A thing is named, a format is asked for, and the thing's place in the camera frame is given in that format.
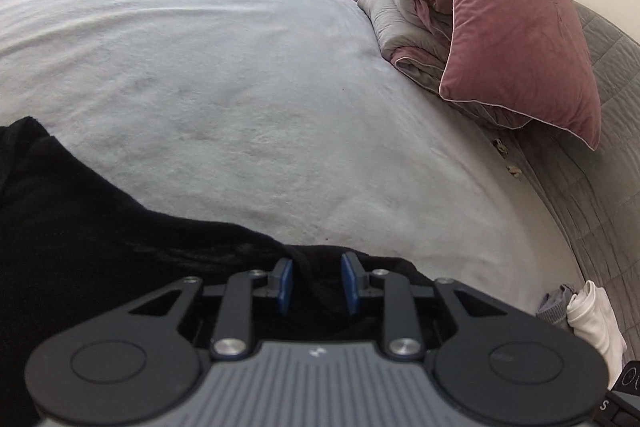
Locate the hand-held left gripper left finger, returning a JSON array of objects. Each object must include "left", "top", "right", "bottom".
[{"left": 107, "top": 257, "right": 295, "bottom": 360}]

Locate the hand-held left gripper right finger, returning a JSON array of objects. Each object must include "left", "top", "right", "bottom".
[{"left": 340, "top": 252, "right": 528, "bottom": 362}]

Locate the black shirt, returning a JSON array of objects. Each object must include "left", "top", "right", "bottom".
[{"left": 0, "top": 117, "right": 436, "bottom": 427}]

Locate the folded white garment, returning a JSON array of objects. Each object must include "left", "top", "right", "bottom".
[{"left": 567, "top": 281, "right": 627, "bottom": 368}]

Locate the folded grey garment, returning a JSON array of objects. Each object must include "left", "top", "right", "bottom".
[{"left": 537, "top": 284, "right": 576, "bottom": 328}]

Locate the small beige trinket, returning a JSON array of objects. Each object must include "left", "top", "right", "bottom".
[{"left": 492, "top": 137, "right": 523, "bottom": 180}]

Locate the grey quilted headboard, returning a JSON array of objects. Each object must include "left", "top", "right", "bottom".
[{"left": 510, "top": 0, "right": 640, "bottom": 358}]

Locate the pink velvet pillow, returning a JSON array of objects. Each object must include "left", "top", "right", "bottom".
[{"left": 432, "top": 0, "right": 603, "bottom": 152}]

